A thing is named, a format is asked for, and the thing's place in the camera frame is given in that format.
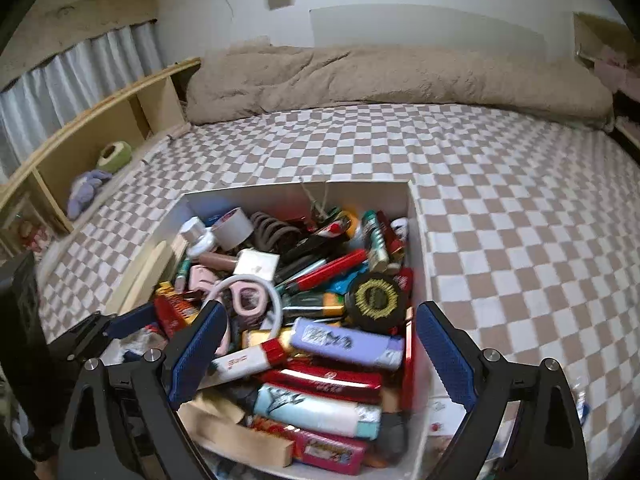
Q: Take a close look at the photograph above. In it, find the white wall board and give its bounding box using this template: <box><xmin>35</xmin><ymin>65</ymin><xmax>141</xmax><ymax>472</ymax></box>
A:
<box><xmin>310</xmin><ymin>5</ymin><xmax>547</xmax><ymax>57</ymax></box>

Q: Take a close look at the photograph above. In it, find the purple plush toy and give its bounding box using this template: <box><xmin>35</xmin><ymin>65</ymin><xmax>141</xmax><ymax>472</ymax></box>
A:
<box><xmin>67</xmin><ymin>170</ymin><xmax>114</xmax><ymax>220</ymax></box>

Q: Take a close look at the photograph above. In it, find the grey curtain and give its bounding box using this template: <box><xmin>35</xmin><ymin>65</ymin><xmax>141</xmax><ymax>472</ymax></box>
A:
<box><xmin>0</xmin><ymin>22</ymin><xmax>166</xmax><ymax>173</ymax></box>

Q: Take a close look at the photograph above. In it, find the cardboard box of assorted items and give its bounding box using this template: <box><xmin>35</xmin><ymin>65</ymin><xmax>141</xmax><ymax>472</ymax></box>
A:
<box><xmin>104</xmin><ymin>179</ymin><xmax>437</xmax><ymax>480</ymax></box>

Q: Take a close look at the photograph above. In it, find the green striped tube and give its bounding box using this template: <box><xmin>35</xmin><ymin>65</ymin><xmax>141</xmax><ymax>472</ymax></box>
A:
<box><xmin>360</xmin><ymin>209</ymin><xmax>391</xmax><ymax>272</ymax></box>

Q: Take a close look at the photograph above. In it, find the white and teal tube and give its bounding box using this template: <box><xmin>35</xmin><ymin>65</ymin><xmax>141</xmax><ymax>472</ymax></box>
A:
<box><xmin>252</xmin><ymin>383</ymin><xmax>384</xmax><ymax>442</ymax></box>

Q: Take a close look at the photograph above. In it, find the purple tube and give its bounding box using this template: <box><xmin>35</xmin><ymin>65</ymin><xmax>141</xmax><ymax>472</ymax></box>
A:
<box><xmin>289</xmin><ymin>317</ymin><xmax>405</xmax><ymax>372</ymax></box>

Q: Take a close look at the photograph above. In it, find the pink plush toy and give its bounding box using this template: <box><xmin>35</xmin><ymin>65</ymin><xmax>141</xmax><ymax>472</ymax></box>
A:
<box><xmin>14</xmin><ymin>219</ymin><xmax>52</xmax><ymax>257</ymax></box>

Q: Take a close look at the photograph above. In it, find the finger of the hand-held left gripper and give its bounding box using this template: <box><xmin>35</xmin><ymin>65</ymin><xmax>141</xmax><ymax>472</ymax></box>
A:
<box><xmin>49</xmin><ymin>302</ymin><xmax>160</xmax><ymax>363</ymax></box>

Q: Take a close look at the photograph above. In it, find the beige wooden board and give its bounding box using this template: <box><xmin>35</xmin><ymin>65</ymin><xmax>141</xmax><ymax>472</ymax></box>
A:
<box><xmin>106</xmin><ymin>240</ymin><xmax>174</xmax><ymax>317</ymax></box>

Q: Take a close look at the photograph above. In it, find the red and orange packet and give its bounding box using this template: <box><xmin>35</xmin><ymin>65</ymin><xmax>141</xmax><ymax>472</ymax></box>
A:
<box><xmin>153</xmin><ymin>284</ymin><xmax>202</xmax><ymax>337</ymax></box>

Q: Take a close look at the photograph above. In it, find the black round tin gold label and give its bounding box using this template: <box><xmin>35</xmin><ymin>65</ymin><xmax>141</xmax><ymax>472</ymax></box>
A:
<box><xmin>344</xmin><ymin>272</ymin><xmax>406</xmax><ymax>334</ymax></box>

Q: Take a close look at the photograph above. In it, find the brown hair claw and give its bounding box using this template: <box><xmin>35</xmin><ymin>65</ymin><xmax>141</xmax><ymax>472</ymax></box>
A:
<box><xmin>249</xmin><ymin>211</ymin><xmax>302</xmax><ymax>254</ymax></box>

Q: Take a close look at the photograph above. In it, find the white curved cable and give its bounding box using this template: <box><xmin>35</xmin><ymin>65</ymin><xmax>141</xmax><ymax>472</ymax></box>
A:
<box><xmin>202</xmin><ymin>274</ymin><xmax>284</xmax><ymax>332</ymax></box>

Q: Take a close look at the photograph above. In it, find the beige fleece blanket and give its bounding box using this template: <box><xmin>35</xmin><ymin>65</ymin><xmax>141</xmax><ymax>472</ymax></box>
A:
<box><xmin>184</xmin><ymin>37</ymin><xmax>616</xmax><ymax>133</ymax></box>

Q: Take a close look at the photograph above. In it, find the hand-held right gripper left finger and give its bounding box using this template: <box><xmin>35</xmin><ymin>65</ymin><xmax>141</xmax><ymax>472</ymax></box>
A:
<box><xmin>57</xmin><ymin>300</ymin><xmax>231</xmax><ymax>480</ymax></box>

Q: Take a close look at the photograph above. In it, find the checkered bed sheet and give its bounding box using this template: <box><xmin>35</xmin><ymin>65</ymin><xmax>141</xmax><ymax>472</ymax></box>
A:
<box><xmin>37</xmin><ymin>102</ymin><xmax>640</xmax><ymax>480</ymax></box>

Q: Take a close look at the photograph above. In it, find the red foil packet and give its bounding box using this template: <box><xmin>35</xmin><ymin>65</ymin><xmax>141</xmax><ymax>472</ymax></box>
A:
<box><xmin>259</xmin><ymin>366</ymin><xmax>384</xmax><ymax>407</ymax></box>

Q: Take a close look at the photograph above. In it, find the wooden side shelf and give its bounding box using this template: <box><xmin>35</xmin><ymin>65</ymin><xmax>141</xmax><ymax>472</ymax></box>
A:
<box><xmin>572</xmin><ymin>10</ymin><xmax>640</xmax><ymax>163</ymax></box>

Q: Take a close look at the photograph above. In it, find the white bottle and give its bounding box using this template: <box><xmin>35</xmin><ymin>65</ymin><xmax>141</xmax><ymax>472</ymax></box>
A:
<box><xmin>179</xmin><ymin>217</ymin><xmax>219</xmax><ymax>259</ymax></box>

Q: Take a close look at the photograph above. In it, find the beige curtain valance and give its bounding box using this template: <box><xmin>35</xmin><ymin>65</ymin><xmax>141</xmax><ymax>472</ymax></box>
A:
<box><xmin>0</xmin><ymin>0</ymin><xmax>158</xmax><ymax>92</ymax></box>

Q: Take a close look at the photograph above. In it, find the red utility knife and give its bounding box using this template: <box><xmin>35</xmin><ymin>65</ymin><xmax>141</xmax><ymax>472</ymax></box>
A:
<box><xmin>278</xmin><ymin>248</ymin><xmax>369</xmax><ymax>294</ymax></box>

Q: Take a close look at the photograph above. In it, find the pink printed packet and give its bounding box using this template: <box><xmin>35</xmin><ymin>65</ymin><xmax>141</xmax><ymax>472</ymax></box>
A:
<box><xmin>251</xmin><ymin>417</ymin><xmax>369</xmax><ymax>476</ymax></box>

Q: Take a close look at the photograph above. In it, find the white and red tube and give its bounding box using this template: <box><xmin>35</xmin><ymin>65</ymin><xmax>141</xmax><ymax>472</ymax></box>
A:
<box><xmin>210</xmin><ymin>339</ymin><xmax>292</xmax><ymax>382</ymax></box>

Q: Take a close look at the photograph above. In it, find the green round plush toy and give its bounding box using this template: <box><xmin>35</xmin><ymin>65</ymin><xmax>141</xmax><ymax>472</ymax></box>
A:
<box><xmin>96</xmin><ymin>141</ymin><xmax>134</xmax><ymax>174</ymax></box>

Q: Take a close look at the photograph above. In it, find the white square box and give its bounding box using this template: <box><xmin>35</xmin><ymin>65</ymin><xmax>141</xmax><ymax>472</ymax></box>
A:
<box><xmin>233</xmin><ymin>248</ymin><xmax>281</xmax><ymax>285</ymax></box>

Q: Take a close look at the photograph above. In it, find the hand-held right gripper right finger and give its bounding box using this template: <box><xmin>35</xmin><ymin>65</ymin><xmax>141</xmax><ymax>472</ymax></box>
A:
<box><xmin>416</xmin><ymin>301</ymin><xmax>590</xmax><ymax>480</ymax></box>

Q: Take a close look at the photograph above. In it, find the pile of pink clothes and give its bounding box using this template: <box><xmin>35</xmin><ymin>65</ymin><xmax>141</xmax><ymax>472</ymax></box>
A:
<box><xmin>594</xmin><ymin>44</ymin><xmax>640</xmax><ymax>98</ymax></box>

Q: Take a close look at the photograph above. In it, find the grey tape roll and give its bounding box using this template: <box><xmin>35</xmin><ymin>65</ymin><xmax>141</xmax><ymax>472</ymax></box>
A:
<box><xmin>212</xmin><ymin>207</ymin><xmax>256</xmax><ymax>252</ymax></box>

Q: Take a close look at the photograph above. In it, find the wooden headboard shelf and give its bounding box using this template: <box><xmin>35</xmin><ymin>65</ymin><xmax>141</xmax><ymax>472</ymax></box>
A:
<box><xmin>0</xmin><ymin>57</ymin><xmax>202</xmax><ymax>261</ymax></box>

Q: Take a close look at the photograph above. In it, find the light wooden block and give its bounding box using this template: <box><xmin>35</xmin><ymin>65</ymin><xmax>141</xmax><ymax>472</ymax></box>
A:
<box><xmin>178</xmin><ymin>399</ymin><xmax>296</xmax><ymax>469</ymax></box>

